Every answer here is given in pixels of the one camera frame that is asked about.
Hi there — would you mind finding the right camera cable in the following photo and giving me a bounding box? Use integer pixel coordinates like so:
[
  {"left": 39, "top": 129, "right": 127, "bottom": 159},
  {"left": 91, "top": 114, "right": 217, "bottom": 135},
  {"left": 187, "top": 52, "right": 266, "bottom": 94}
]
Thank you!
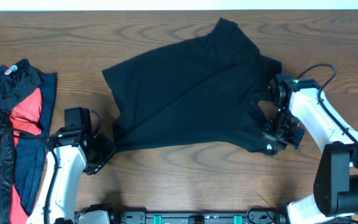
[{"left": 296, "top": 63, "right": 358, "bottom": 175}]

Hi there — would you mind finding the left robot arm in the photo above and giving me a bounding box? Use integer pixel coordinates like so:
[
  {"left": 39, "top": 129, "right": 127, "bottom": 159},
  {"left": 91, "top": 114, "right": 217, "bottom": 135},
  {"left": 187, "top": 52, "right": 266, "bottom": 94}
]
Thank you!
[{"left": 27, "top": 107, "right": 116, "bottom": 224}]

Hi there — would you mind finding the camera cable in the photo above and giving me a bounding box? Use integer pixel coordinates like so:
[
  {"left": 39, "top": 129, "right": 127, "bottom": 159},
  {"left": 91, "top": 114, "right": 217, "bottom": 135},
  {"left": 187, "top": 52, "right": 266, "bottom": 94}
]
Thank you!
[
  {"left": 7, "top": 110, "right": 103, "bottom": 224},
  {"left": 296, "top": 63, "right": 358, "bottom": 175}
]

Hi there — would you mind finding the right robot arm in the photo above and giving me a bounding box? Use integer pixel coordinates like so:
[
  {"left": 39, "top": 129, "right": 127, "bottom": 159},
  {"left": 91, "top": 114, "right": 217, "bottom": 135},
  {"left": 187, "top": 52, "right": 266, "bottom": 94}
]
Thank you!
[{"left": 262, "top": 74, "right": 358, "bottom": 223}]

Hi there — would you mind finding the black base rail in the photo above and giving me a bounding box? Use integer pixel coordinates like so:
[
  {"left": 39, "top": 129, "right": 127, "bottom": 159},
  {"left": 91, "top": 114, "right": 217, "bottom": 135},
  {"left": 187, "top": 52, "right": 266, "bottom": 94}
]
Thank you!
[{"left": 73, "top": 204, "right": 291, "bottom": 224}]

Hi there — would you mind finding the left camera cable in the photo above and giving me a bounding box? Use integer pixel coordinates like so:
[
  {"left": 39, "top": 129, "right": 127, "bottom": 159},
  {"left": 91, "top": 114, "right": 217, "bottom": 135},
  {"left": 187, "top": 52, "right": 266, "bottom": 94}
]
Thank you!
[{"left": 7, "top": 110, "right": 103, "bottom": 224}]

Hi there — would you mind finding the red garment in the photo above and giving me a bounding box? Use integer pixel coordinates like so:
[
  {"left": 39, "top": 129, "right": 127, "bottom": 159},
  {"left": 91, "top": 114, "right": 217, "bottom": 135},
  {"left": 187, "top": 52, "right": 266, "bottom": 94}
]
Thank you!
[{"left": 9, "top": 88, "right": 42, "bottom": 223}]

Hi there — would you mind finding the black t-shirt with white logo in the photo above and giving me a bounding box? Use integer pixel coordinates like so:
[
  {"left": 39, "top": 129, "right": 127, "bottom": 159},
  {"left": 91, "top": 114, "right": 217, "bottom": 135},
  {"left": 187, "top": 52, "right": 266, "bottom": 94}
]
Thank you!
[{"left": 103, "top": 19, "right": 282, "bottom": 155}]

